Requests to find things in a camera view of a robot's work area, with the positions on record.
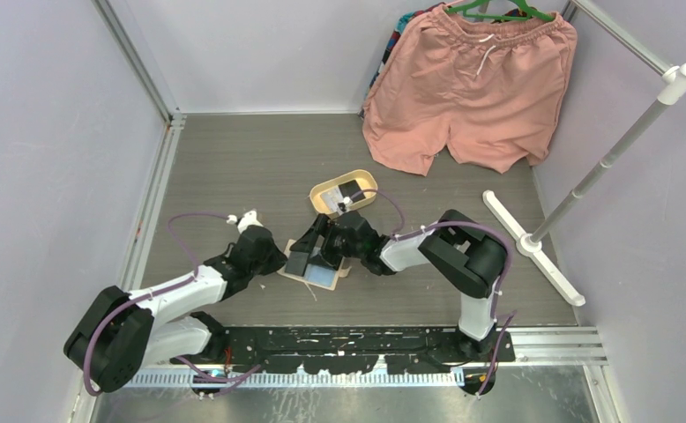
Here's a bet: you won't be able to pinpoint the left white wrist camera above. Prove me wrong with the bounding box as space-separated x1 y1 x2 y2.
226 210 264 234

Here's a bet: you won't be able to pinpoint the colourful patterned garment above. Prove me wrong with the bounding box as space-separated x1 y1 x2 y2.
364 2 445 99

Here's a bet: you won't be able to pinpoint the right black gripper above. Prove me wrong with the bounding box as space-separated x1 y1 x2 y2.
290 215 364 272

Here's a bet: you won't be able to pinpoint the beige oval plastic tray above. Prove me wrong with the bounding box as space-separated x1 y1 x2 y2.
309 169 378 218

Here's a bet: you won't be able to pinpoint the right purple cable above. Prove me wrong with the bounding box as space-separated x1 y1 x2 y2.
348 188 517 399

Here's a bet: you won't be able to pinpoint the white clothes rack stand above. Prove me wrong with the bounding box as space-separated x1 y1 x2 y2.
481 60 686 308

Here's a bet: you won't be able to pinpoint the aluminium frame rail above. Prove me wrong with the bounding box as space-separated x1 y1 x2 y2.
93 0 188 328

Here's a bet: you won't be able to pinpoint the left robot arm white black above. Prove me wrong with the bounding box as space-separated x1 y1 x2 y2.
63 225 287 395

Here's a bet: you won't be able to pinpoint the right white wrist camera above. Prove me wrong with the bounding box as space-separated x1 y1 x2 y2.
337 197 354 215

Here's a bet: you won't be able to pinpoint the green clothes hanger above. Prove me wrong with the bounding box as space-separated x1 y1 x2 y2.
445 0 555 23

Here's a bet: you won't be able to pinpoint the black vip card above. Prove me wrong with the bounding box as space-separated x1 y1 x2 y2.
338 179 366 203

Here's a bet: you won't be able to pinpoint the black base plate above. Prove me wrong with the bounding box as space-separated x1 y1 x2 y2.
187 326 516 375

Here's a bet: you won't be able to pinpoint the beige leather card holder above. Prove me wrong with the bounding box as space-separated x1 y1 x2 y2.
277 258 352 291

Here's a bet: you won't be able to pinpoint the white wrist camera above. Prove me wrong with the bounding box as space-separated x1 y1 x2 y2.
337 197 354 215
226 210 264 234

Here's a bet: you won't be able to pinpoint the silver vip card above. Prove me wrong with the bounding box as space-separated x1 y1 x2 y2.
320 186 342 214

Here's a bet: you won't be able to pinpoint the pink shorts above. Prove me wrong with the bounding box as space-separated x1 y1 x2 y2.
362 5 578 175

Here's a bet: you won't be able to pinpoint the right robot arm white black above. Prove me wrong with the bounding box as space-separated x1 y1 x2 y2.
283 210 511 362

